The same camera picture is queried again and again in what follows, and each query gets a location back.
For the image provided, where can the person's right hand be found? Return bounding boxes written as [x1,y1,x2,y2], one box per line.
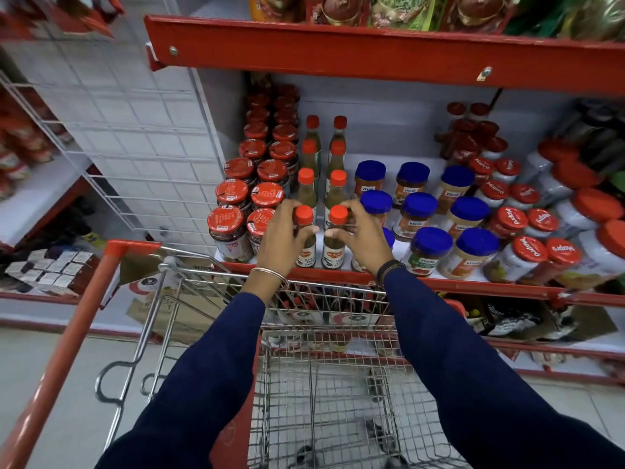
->
[324,199,395,276]

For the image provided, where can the red food packet with pot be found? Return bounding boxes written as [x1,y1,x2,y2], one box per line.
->
[306,0,370,27]
[438,0,518,35]

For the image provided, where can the silver bangle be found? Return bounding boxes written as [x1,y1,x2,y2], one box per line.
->
[249,266,291,291]

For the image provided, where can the person's left forearm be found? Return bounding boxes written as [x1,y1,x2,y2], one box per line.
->
[95,268,290,469]

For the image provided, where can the person's left hand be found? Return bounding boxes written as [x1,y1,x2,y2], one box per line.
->
[254,199,319,276]

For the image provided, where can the group of blue-lid spread jars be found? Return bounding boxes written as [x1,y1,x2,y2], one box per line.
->
[351,160,501,281]

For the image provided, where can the red cart handle bar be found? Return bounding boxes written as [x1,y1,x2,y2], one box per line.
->
[0,239,162,469]

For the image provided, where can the hanging red snack packets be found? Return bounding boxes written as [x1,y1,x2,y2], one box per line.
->
[0,0,126,40]

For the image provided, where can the pile of red pouches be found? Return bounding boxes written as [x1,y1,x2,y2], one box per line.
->
[0,85,75,202]

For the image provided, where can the large red-lid white jar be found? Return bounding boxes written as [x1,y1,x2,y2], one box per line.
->
[536,160,604,206]
[562,220,625,291]
[552,187,625,239]
[519,138,581,185]

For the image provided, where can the group of dark red jars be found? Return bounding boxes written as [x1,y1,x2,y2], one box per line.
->
[435,101,501,166]

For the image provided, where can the group of dark bottles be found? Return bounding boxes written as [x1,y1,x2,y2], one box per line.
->
[554,96,625,177]

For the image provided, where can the orange-capped green sauce bottle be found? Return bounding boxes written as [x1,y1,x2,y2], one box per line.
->
[322,205,349,270]
[294,205,317,268]

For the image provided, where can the red-edged jar shelf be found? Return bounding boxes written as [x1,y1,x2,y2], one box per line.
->
[213,153,625,309]

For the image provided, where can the red-edged low shelf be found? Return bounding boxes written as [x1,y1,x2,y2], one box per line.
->
[481,307,625,387]

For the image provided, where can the person's right forearm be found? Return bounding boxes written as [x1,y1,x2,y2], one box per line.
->
[375,260,625,469]

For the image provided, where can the metal wire shopping cart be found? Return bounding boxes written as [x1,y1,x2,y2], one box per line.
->
[94,248,472,469]

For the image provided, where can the yellow food packet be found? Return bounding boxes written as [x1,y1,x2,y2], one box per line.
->
[248,0,307,23]

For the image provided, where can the white wire grid panel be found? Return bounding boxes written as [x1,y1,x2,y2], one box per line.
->
[0,0,231,255]

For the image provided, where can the rows of red-lid dark jars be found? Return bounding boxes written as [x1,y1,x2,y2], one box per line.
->
[207,73,301,263]

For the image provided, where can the green food packet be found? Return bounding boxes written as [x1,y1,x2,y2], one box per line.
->
[367,0,442,32]

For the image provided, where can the pile of black white packets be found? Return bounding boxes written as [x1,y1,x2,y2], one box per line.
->
[461,295,618,343]

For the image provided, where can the pile of small white sachets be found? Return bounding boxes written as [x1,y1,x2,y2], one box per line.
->
[4,248,96,297]

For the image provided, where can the group of dark green packets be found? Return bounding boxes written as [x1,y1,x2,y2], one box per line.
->
[504,0,625,43]

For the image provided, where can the group of small red-lid white jars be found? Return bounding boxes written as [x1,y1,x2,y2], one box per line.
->
[466,136,583,286]

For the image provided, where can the rows of orange-capped bottles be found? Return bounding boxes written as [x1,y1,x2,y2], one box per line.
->
[296,114,349,230]

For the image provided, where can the white side shelf red edge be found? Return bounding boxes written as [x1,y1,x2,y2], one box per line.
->
[0,153,101,250]

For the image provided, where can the brown cardboard box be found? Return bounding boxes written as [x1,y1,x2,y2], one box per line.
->
[118,256,234,345]

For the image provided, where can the red metal shelf board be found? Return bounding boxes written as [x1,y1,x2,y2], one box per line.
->
[144,14,625,96]

